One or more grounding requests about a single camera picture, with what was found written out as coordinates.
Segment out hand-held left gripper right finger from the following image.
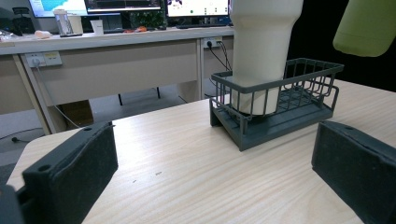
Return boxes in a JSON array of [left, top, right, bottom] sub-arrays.
[[311, 120, 396, 224]]

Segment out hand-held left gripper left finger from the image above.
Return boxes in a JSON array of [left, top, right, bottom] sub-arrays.
[[21, 120, 120, 224]]

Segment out dark grey wire basket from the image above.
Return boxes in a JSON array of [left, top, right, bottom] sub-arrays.
[[208, 57, 346, 152]]

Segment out green bottle with white cap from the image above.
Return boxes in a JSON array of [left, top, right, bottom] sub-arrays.
[[332, 0, 396, 58]]

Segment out white tumbler with lid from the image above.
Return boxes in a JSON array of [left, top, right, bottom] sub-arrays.
[[229, 0, 304, 117]]

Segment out brown cardboard box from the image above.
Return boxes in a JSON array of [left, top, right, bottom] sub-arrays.
[[59, 99, 94, 129]]

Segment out black chair legs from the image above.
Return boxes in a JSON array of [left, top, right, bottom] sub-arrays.
[[117, 87, 162, 106]]

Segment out beige office desk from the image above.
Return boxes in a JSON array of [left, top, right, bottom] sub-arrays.
[[0, 26, 235, 135]]

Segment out pale pink object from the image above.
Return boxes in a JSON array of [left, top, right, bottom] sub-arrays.
[[34, 30, 52, 40]]

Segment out white paper cup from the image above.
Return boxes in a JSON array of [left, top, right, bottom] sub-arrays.
[[90, 19, 106, 35]]

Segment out clear plastic jar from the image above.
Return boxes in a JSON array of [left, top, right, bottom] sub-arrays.
[[53, 8, 75, 35]]

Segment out orange object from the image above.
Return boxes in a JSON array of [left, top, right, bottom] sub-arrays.
[[122, 25, 148, 34]]

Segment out black office chair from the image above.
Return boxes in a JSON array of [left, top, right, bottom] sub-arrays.
[[0, 7, 35, 35]]

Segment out computer monitor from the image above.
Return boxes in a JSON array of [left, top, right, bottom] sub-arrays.
[[83, 0, 163, 15], [28, 0, 90, 19], [166, 0, 232, 19]]

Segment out green plant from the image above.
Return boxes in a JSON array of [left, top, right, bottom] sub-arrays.
[[129, 10, 166, 30]]

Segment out socket with black plugs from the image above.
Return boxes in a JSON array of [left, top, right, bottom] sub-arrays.
[[202, 36, 224, 49]]

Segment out black keyboard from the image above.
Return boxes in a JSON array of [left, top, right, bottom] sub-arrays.
[[176, 22, 233, 30]]

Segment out white cable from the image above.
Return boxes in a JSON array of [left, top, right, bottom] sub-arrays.
[[33, 60, 82, 130]]

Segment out black cable with plug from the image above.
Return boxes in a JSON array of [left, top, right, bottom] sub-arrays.
[[0, 126, 45, 145]]

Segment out white wall socket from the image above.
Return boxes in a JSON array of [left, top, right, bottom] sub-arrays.
[[24, 50, 64, 68]]

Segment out black power cable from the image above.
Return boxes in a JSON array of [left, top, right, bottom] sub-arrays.
[[206, 41, 232, 72], [218, 40, 233, 72]]

